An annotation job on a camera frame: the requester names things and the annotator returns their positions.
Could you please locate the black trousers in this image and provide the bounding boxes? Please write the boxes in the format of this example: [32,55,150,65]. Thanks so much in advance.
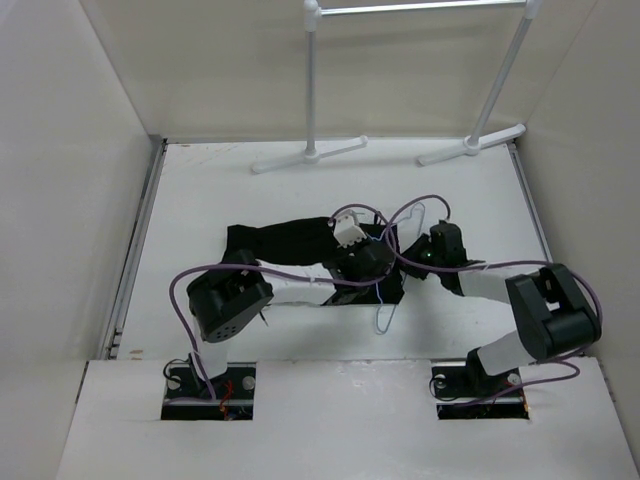
[223,217,404,306]

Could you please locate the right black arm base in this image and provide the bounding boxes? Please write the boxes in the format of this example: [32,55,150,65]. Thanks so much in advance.
[429,363,529,420]

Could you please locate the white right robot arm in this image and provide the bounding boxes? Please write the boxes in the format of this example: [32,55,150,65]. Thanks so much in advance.
[402,220,602,396]

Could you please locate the white garment rack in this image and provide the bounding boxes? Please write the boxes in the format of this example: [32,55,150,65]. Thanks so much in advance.
[249,0,543,174]

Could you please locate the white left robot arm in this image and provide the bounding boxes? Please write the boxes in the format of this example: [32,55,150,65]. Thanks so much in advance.
[186,239,395,399]

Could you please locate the light blue wire hanger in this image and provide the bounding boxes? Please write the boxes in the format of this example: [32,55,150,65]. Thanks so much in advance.
[371,201,427,335]

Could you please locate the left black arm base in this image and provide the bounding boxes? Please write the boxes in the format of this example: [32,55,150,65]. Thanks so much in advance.
[160,359,257,421]

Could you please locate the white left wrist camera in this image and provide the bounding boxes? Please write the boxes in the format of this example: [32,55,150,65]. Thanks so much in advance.
[329,209,367,248]

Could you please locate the left aluminium table rail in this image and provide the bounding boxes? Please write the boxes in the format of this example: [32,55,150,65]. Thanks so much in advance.
[95,135,167,360]

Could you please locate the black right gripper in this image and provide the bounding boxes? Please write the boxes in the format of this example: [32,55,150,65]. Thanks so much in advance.
[392,234,445,281]

